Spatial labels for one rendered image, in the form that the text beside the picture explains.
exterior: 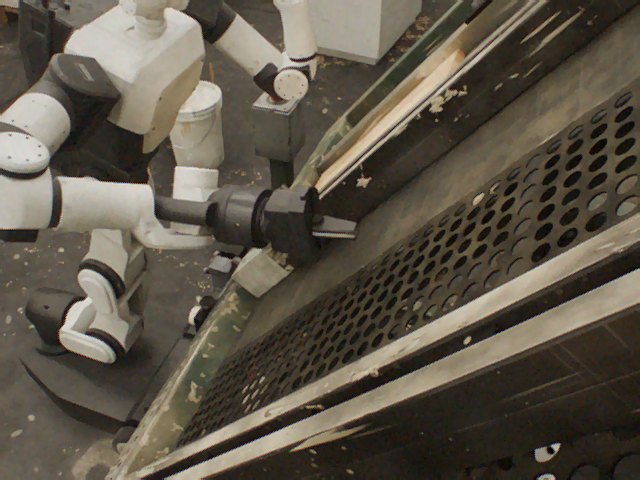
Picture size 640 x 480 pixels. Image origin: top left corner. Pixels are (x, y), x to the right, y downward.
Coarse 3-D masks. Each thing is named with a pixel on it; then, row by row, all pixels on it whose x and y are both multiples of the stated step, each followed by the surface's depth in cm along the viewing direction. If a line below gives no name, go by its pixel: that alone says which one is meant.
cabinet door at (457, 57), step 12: (456, 60) 116; (444, 72) 115; (420, 84) 126; (432, 84) 116; (408, 96) 128; (420, 96) 119; (396, 108) 130; (408, 108) 121; (384, 120) 132; (396, 120) 123; (372, 132) 134; (360, 144) 137; (348, 156) 139; (336, 168) 143; (324, 180) 144
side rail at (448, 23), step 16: (464, 0) 136; (448, 16) 140; (464, 16) 139; (432, 32) 144; (448, 32) 142; (416, 48) 148; (432, 48) 147; (400, 64) 152; (416, 64) 151; (384, 80) 157; (400, 80) 155; (368, 96) 162; (384, 96) 160; (352, 112) 167; (368, 112) 165
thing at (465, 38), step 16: (496, 0) 111; (512, 0) 110; (480, 16) 114; (496, 16) 113; (464, 32) 117; (480, 32) 116; (448, 48) 120; (464, 48) 119; (432, 64) 124; (416, 80) 127; (400, 96) 131; (384, 112) 135; (368, 128) 140; (336, 144) 151; (352, 144) 144
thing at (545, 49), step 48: (576, 0) 66; (624, 0) 64; (480, 48) 78; (528, 48) 72; (576, 48) 70; (432, 96) 82; (480, 96) 78; (384, 144) 88; (432, 144) 85; (336, 192) 98; (384, 192) 94
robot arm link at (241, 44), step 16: (240, 32) 131; (256, 32) 135; (224, 48) 133; (240, 48) 132; (256, 48) 134; (272, 48) 137; (240, 64) 136; (256, 64) 135; (272, 64) 136; (256, 80) 137; (272, 80) 136; (288, 80) 135; (304, 80) 136; (272, 96) 139; (288, 96) 138
